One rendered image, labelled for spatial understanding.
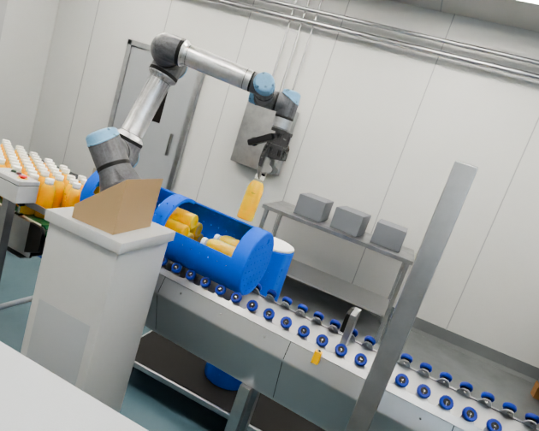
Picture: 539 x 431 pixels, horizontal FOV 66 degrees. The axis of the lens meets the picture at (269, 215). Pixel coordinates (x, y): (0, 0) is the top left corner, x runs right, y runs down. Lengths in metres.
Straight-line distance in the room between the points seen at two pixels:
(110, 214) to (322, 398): 1.00
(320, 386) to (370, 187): 3.61
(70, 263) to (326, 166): 3.92
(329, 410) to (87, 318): 0.92
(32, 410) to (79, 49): 6.84
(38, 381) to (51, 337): 1.41
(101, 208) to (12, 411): 1.22
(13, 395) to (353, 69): 5.04
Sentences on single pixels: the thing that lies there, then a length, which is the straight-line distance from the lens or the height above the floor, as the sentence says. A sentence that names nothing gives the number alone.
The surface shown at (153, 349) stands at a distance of 2.79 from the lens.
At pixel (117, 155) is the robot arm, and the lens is 1.54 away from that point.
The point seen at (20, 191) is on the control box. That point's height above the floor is 1.06.
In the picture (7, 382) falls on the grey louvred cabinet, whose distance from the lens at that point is 0.28.
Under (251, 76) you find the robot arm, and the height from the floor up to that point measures 1.78.
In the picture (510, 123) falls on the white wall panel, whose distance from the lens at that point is 5.11.
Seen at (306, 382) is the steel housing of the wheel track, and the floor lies 0.80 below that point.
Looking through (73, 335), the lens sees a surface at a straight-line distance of 1.62.
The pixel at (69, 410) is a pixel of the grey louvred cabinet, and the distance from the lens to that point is 0.27.
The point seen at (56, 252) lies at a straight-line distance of 1.59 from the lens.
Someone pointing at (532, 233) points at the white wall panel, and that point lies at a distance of 5.16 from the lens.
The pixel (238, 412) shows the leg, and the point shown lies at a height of 0.51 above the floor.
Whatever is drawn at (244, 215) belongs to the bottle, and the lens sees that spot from 1.68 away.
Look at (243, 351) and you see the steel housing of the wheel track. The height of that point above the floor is 0.78.
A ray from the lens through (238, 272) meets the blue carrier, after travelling 1.62.
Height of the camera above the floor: 1.62
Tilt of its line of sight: 11 degrees down
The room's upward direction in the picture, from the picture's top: 18 degrees clockwise
